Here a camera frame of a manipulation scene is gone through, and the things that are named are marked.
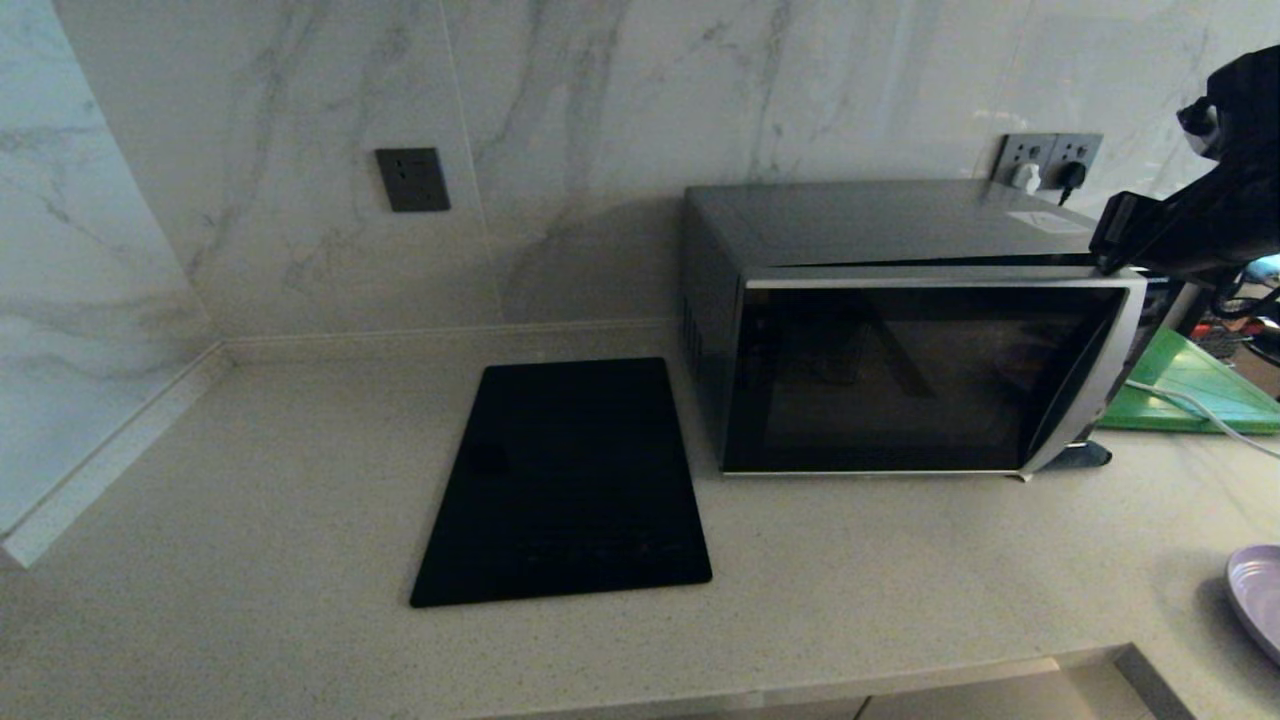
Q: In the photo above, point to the black glass microwave door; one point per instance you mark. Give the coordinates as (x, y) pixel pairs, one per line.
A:
(900, 380)

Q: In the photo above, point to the dark grey single wall socket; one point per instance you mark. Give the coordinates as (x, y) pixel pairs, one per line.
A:
(412, 180)

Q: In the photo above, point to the silver Panasonic microwave oven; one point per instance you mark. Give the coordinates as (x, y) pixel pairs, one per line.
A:
(880, 225)

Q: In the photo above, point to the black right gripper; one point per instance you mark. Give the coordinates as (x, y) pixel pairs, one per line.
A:
(1180, 235)

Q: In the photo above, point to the dark pad under microwave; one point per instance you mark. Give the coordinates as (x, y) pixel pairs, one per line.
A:
(1085, 458)

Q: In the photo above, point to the green cutting board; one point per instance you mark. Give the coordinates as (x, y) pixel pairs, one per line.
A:
(1190, 390)

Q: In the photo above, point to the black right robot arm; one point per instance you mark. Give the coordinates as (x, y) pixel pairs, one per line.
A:
(1250, 100)

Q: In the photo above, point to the white power plug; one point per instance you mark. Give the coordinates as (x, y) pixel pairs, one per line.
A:
(1027, 178)

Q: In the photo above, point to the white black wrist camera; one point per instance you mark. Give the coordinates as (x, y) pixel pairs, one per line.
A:
(1198, 125)

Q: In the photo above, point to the light purple plate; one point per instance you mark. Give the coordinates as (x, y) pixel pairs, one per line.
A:
(1258, 600)

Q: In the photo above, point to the black glass induction cooktop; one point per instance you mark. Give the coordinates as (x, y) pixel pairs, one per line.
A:
(565, 490)

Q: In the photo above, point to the black power plug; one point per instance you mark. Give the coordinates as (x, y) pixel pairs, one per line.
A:
(1072, 177)

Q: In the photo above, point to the grey double wall socket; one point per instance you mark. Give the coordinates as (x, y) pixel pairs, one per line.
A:
(1025, 150)

